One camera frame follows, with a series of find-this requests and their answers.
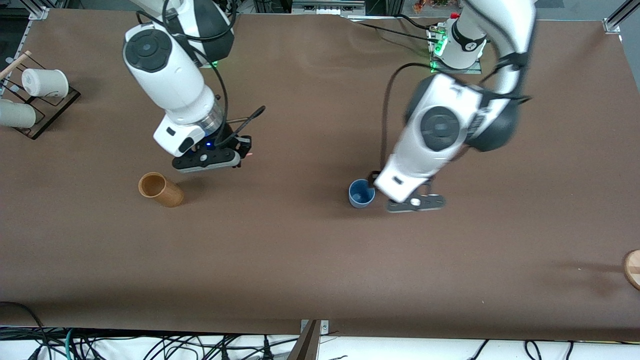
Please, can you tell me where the black cable on table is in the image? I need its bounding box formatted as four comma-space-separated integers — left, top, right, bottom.
345, 14, 443, 46

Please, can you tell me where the dark metal bar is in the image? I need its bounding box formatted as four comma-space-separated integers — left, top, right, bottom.
287, 320, 321, 360

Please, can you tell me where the brown wooden cup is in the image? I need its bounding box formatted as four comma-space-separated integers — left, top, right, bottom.
138, 172, 184, 208

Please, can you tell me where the black floor cable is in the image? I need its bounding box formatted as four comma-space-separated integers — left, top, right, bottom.
0, 301, 48, 351

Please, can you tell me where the grey metal box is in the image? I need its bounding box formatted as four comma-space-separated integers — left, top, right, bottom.
292, 0, 366, 15

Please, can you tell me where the blue cup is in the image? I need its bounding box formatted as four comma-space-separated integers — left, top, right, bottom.
348, 179, 376, 209

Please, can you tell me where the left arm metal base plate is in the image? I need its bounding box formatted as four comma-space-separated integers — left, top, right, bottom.
429, 27, 484, 75

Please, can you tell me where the small metal bracket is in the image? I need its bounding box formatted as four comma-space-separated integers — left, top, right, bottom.
300, 319, 330, 337

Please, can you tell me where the white cup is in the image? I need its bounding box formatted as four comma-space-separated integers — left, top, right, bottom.
21, 68, 70, 98
0, 99, 37, 129

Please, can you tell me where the round wooden disc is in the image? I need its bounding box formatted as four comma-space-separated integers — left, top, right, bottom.
623, 249, 640, 291

